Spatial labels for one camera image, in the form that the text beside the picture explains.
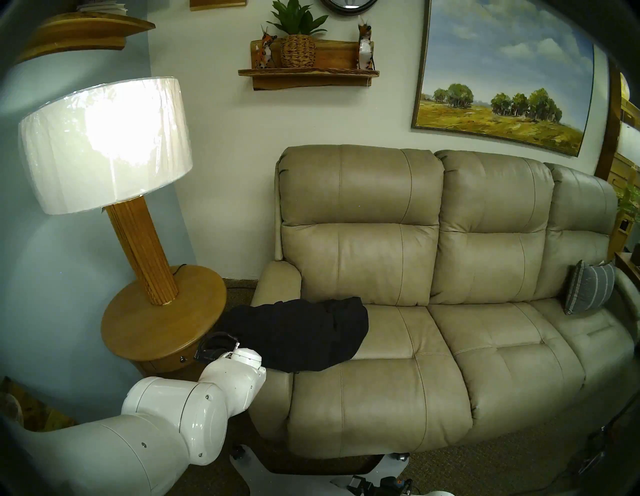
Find framed landscape oil painting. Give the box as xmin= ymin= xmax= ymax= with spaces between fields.
xmin=411 ymin=0 xmax=596 ymax=158

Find beige leather three-seat sofa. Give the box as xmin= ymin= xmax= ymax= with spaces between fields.
xmin=248 ymin=144 xmax=640 ymax=458

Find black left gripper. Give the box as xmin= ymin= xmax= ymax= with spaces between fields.
xmin=194 ymin=331 xmax=241 ymax=363

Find round dark wall clock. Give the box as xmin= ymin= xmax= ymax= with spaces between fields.
xmin=320 ymin=0 xmax=379 ymax=16

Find black tripod stand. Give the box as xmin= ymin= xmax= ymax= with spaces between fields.
xmin=575 ymin=425 xmax=621 ymax=476

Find round wooden side table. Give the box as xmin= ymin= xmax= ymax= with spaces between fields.
xmin=100 ymin=264 xmax=228 ymax=381

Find leafy green houseplant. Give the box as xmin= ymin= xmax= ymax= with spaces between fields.
xmin=617 ymin=185 xmax=640 ymax=223

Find green plant in wicker pot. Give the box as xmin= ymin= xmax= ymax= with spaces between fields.
xmin=266 ymin=0 xmax=329 ymax=69

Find live-edge wooden wall shelf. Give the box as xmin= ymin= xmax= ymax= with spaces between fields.
xmin=238 ymin=39 xmax=380 ymax=91

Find grey striped throw pillow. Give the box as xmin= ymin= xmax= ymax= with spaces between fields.
xmin=564 ymin=260 xmax=617 ymax=316

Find stack of books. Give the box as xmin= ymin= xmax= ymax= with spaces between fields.
xmin=76 ymin=0 xmax=129 ymax=17

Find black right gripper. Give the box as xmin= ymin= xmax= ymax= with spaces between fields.
xmin=350 ymin=476 xmax=413 ymax=496

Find leaning yellow-brown picture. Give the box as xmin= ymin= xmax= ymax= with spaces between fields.
xmin=0 ymin=376 xmax=76 ymax=433

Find wooden shelving unit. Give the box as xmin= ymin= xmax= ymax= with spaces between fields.
xmin=594 ymin=60 xmax=640 ymax=261

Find small wooden wall shelf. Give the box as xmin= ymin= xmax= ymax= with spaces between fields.
xmin=189 ymin=0 xmax=248 ymax=12

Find white shade wooden table lamp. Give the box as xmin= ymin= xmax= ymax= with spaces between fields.
xmin=18 ymin=76 xmax=194 ymax=306

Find dark wooden end table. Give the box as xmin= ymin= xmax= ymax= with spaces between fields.
xmin=614 ymin=251 xmax=640 ymax=291

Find orange fox figurine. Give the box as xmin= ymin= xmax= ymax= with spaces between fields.
xmin=254 ymin=26 xmax=278 ymax=70

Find black hooded jacket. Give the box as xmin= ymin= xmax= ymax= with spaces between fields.
xmin=212 ymin=296 xmax=370 ymax=373

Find right fox figurine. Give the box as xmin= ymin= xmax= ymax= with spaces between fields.
xmin=356 ymin=15 xmax=376 ymax=71

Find curved wooden corner shelf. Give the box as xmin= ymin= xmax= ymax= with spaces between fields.
xmin=16 ymin=12 xmax=156 ymax=65

